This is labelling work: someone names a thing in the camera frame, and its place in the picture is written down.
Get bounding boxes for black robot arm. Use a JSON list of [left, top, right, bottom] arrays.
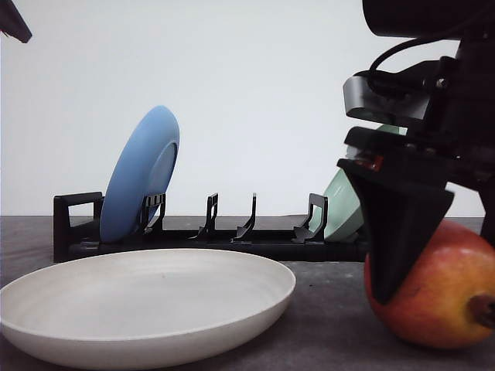
[[338, 0, 495, 305]]

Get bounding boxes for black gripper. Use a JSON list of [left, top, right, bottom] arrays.
[[337, 39, 495, 304]]

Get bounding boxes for blue plate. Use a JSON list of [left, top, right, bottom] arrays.
[[100, 105, 180, 243]]

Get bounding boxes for black camera cable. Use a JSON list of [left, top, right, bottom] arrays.
[[369, 37, 445, 73]]

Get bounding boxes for red yellow pomegranate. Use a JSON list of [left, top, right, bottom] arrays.
[[364, 220, 495, 349]]

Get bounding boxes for black dish rack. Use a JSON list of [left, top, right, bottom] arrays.
[[53, 192, 366, 264]]

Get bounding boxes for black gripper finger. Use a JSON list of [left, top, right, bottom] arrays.
[[0, 0, 32, 43]]

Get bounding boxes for white plate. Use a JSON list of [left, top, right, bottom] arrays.
[[0, 249, 296, 369]]

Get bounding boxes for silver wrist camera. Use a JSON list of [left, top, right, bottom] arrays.
[[343, 60, 431, 124]]

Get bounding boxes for green plate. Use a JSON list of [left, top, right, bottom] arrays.
[[309, 124, 408, 241]]

